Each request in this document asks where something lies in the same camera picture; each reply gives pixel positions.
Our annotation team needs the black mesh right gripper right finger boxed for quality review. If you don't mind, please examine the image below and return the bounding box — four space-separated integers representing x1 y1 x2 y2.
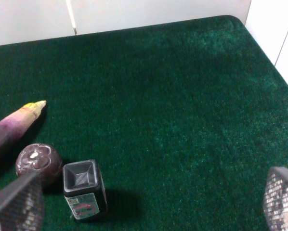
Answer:
263 167 288 231

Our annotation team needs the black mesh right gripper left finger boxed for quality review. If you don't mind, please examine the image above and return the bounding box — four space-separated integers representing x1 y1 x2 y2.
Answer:
0 172 44 231

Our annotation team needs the green felt table mat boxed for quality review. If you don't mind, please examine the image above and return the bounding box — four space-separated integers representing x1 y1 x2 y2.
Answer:
0 15 288 231

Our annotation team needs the dark purple round fruit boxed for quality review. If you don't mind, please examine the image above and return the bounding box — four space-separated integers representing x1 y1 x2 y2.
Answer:
15 143 63 189

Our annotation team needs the purple eggplant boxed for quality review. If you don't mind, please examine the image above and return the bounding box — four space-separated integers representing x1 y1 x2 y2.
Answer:
0 100 47 158

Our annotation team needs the black square-capped bottle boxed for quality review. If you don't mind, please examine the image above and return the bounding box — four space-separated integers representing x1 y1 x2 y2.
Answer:
63 159 108 222

